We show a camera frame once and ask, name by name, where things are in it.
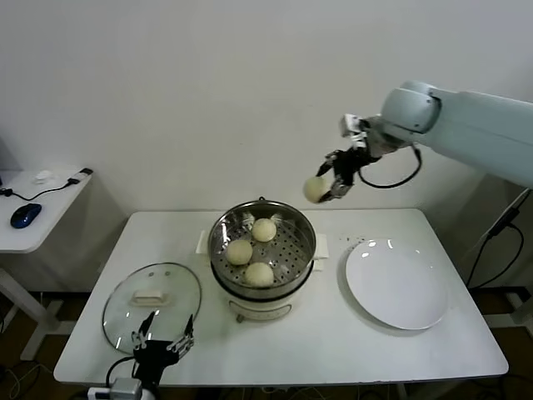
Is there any white round plate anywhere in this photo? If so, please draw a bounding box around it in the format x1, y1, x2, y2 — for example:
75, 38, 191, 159
344, 237, 451, 331

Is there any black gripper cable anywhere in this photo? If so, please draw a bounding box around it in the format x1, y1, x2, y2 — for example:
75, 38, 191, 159
358, 143, 422, 188
106, 357, 137, 387

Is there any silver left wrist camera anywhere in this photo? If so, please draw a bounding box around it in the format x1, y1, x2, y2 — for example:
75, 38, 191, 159
87, 377, 142, 400

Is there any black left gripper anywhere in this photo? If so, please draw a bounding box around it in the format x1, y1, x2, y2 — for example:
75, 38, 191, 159
131, 310, 196, 383

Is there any round glass lid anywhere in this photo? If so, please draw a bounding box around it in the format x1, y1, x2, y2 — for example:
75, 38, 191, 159
102, 262, 203, 355

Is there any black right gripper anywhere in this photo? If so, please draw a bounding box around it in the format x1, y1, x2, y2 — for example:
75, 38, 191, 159
316, 147, 371, 204

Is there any black desk cable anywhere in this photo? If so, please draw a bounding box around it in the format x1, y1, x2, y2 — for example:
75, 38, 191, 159
0, 168, 93, 201

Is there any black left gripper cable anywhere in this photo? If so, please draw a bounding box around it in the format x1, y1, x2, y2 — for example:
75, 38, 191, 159
106, 357, 137, 387

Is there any cream electric cooker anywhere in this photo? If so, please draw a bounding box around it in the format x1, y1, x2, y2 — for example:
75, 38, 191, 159
195, 231, 330, 325

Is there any white side desk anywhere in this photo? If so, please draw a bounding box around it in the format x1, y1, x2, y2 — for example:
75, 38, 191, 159
0, 168, 95, 362

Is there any blue computer mouse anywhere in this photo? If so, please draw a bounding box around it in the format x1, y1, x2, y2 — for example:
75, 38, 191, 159
10, 203, 43, 229

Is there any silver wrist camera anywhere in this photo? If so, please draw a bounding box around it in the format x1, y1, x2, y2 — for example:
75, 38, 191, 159
87, 377, 142, 400
340, 114, 370, 145

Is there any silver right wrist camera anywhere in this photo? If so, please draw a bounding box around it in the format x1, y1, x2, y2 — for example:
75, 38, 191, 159
340, 114, 370, 145

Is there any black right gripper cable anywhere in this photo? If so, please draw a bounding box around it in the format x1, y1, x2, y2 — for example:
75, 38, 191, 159
358, 143, 422, 188

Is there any stainless steel steamer basket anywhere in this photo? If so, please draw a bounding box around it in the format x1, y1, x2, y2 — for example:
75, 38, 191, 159
207, 201, 317, 300

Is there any black hanging cable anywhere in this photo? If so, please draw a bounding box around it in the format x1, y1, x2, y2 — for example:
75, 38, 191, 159
465, 195, 526, 289

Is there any white steamed baozi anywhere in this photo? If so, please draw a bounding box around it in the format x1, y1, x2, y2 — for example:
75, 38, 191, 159
302, 176, 330, 204
226, 240, 254, 267
244, 262, 275, 288
252, 218, 278, 243

